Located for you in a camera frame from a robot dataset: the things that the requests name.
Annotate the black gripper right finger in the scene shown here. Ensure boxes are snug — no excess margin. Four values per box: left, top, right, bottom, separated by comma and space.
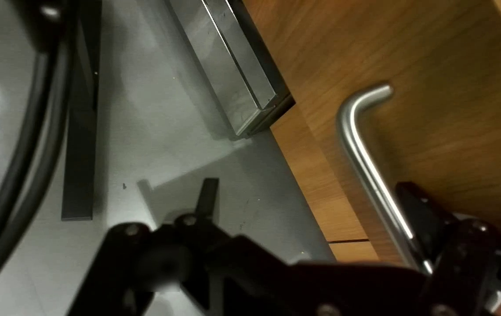
398, 180, 498, 316

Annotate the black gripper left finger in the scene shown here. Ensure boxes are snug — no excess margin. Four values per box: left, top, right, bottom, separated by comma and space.
69, 177, 235, 316

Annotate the silver drawer handle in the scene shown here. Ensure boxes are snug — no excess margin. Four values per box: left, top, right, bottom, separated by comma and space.
336, 82, 437, 277

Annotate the black metal stand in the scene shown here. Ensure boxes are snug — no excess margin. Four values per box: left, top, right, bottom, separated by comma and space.
60, 0, 104, 222

